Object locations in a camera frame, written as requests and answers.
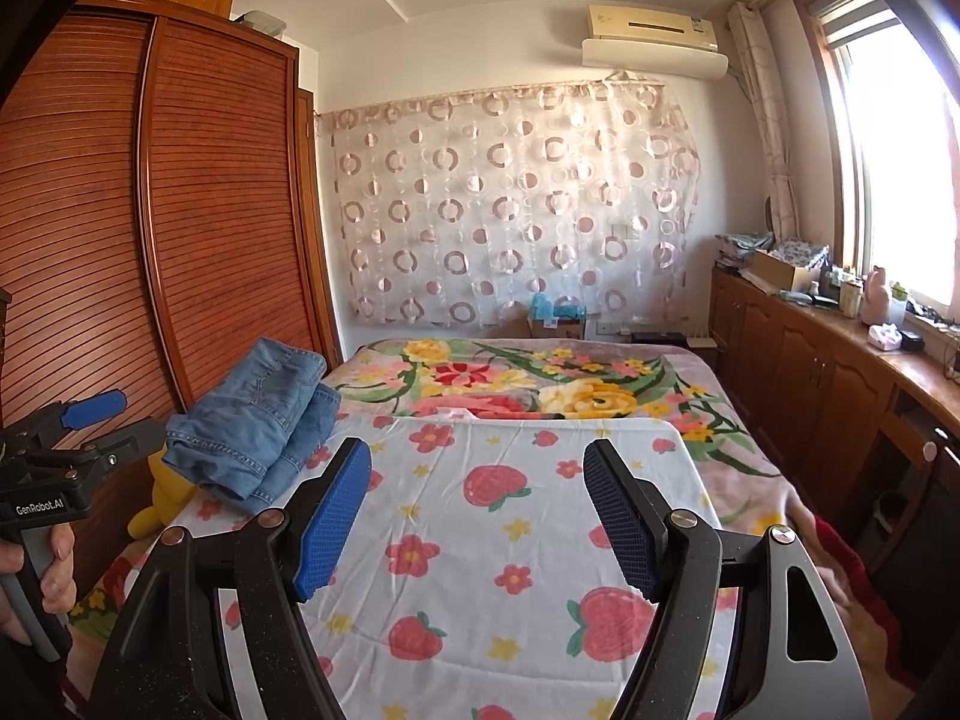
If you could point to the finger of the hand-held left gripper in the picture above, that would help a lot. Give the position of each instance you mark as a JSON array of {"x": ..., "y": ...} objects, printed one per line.
[
  {"x": 94, "y": 409},
  {"x": 135, "y": 441}
]

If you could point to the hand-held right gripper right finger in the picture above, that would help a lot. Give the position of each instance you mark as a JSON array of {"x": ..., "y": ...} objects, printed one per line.
[{"x": 622, "y": 525}]

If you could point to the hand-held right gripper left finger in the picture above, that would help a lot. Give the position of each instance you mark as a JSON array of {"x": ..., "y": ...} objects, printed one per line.
[{"x": 330, "y": 532}]

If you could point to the blue denim pants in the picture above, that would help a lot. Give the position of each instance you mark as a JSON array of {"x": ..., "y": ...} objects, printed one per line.
[{"x": 240, "y": 412}]

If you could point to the person's left hand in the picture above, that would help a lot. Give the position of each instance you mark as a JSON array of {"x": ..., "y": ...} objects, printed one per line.
[{"x": 56, "y": 577}]

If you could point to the yellow plush toy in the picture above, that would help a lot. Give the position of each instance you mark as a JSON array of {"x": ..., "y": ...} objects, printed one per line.
[{"x": 169, "y": 491}]

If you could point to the floral blanket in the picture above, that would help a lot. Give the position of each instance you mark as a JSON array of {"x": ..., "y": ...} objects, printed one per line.
[{"x": 600, "y": 390}]

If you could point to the slatted wooden wardrobe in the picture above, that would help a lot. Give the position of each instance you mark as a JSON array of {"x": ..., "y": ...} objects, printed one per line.
[{"x": 210, "y": 240}]

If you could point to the box with blue item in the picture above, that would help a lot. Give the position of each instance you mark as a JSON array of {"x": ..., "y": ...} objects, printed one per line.
[{"x": 556, "y": 319}]

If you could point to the wooden counter cabinet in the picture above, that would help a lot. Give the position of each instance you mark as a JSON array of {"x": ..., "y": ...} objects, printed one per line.
[{"x": 802, "y": 375}]

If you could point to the dark red blanket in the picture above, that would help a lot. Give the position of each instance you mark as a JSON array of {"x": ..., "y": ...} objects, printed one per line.
[{"x": 855, "y": 577}]

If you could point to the cardboard box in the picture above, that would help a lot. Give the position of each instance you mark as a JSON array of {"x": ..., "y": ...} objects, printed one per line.
[{"x": 784, "y": 270}]

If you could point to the white jar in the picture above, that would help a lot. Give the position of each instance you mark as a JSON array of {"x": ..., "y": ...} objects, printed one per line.
[{"x": 851, "y": 300}]

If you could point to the white tissue box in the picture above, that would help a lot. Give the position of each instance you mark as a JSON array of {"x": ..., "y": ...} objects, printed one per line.
[{"x": 885, "y": 336}]

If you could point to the circle-patterned sheer curtain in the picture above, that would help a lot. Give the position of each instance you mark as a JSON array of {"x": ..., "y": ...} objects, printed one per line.
[{"x": 510, "y": 202}]

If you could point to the small black box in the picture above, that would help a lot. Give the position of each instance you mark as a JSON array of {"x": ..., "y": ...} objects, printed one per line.
[{"x": 913, "y": 341}]

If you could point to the grey box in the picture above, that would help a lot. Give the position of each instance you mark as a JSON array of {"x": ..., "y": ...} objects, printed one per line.
[{"x": 262, "y": 24}]

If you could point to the patterned window curtain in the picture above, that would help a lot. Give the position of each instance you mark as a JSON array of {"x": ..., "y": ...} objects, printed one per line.
[{"x": 769, "y": 127}]

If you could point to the window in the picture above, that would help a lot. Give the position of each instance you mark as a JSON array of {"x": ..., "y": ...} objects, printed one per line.
[{"x": 892, "y": 150}]

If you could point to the wall air conditioner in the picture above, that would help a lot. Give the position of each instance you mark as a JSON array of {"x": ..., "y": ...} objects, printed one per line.
[{"x": 652, "y": 41}]

